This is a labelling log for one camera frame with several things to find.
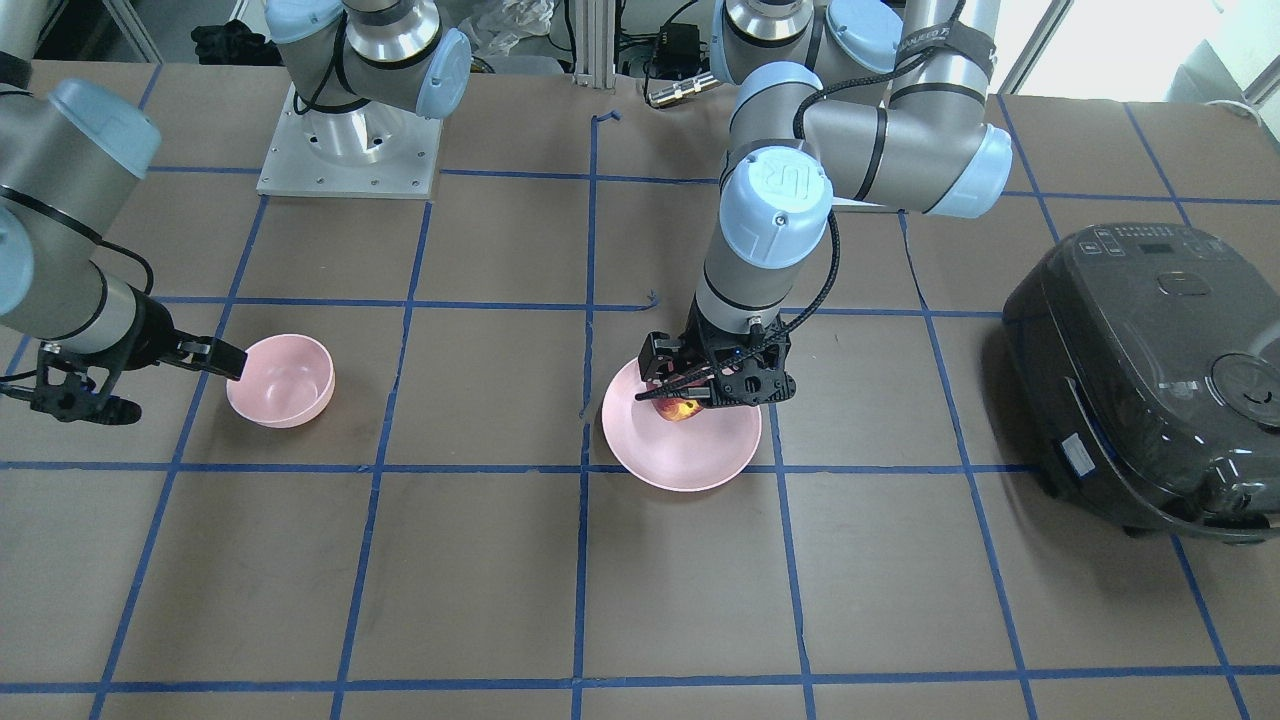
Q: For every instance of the black power adapter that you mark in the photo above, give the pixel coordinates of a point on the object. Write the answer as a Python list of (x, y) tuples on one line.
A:
[(677, 44)]

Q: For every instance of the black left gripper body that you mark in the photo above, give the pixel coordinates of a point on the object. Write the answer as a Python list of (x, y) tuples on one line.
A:
[(659, 353)]

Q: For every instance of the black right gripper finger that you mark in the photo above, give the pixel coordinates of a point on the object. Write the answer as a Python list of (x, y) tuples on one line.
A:
[(113, 411), (207, 354)]

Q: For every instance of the aluminium frame post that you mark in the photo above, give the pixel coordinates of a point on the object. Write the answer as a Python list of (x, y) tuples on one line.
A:
[(594, 27)]

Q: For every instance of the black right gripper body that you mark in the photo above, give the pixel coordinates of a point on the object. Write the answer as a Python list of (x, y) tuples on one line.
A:
[(152, 333)]

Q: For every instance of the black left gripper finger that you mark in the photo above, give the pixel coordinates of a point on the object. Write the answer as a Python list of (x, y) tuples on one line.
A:
[(689, 400), (667, 364)]

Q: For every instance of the dark grey rice cooker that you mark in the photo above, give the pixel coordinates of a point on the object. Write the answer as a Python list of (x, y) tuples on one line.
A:
[(1148, 354)]

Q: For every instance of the silver metal cylinder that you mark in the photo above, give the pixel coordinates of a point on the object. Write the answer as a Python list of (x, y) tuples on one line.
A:
[(680, 91)]

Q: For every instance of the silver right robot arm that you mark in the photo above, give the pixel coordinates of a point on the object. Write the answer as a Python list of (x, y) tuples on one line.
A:
[(72, 158)]

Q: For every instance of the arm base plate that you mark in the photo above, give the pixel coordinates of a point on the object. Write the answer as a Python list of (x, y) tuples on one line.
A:
[(375, 152)]

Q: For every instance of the red apple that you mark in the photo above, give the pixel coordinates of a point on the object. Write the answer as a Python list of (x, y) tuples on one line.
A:
[(660, 406)]

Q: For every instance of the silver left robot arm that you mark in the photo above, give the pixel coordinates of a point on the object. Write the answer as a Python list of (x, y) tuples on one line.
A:
[(836, 100)]

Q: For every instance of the pink bowl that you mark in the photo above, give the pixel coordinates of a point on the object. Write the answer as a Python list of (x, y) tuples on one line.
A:
[(287, 380)]

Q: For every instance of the pink plate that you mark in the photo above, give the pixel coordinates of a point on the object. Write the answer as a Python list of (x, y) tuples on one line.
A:
[(690, 455)]

